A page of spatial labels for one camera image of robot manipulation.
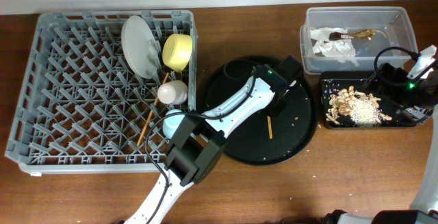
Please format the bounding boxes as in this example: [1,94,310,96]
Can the grey round plate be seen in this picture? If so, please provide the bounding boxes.
[121,16,158,79]

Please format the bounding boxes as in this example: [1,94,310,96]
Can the grey dishwasher rack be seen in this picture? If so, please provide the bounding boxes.
[5,11,196,174]

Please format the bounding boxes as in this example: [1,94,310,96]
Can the white rice pile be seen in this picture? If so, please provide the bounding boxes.
[348,99,381,127]

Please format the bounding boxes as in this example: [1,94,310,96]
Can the wooden chopstick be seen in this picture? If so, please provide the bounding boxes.
[137,72,170,146]
[267,116,273,140]

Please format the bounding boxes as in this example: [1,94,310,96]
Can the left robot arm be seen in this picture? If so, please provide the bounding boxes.
[127,56,303,223]

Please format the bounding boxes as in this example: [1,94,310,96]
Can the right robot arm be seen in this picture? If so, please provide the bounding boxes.
[323,45,437,224]

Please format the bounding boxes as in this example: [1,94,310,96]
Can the white tissue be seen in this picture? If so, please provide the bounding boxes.
[310,27,359,66]

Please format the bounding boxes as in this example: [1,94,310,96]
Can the yellow bowl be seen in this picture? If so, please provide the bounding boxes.
[162,34,193,72]

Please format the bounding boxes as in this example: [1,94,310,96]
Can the round black tray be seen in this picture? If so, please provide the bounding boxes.
[196,55,318,166]

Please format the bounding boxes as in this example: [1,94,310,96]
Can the brown food scraps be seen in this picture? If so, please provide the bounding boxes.
[325,86,392,125]

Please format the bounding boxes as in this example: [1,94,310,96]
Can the gold snack wrapper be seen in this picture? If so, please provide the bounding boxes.
[328,29,377,41]

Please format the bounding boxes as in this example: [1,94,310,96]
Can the blue plastic cup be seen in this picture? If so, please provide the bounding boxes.
[162,114,184,139]

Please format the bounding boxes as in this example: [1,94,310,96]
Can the clear plastic bin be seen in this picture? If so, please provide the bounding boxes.
[300,6,418,75]

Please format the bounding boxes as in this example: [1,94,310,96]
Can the black rectangular tray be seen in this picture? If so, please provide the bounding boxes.
[319,71,412,129]

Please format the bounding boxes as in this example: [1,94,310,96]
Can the pink plastic cup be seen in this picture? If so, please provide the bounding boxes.
[157,80,188,105]

